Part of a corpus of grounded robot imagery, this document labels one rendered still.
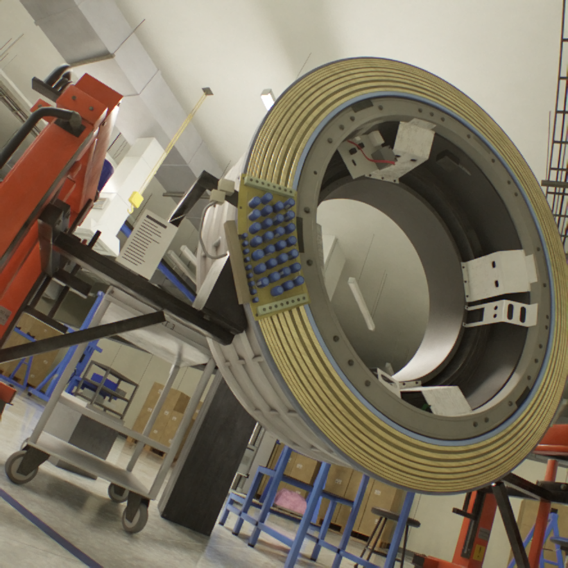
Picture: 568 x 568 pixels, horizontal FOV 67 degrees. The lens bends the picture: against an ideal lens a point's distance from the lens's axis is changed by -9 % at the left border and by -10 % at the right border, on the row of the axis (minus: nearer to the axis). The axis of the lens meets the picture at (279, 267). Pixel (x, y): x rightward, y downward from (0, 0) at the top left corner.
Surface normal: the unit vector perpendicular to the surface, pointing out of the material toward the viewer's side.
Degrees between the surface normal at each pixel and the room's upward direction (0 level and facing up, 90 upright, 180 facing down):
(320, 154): 90
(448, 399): 61
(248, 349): 112
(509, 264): 104
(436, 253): 140
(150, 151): 90
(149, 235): 90
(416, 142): 119
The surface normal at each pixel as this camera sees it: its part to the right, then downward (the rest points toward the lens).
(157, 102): 0.87, 0.13
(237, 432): 0.29, -0.33
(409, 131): 0.40, 0.33
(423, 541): -0.35, -0.54
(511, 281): -0.12, -0.24
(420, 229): -0.64, 0.59
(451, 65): -0.36, 0.83
